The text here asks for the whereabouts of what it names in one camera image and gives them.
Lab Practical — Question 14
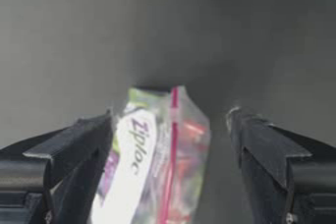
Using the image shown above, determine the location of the clear bag with pink zip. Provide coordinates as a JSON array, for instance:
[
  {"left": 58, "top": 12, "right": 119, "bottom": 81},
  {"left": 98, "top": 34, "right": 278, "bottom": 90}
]
[{"left": 90, "top": 84, "right": 212, "bottom": 224}]

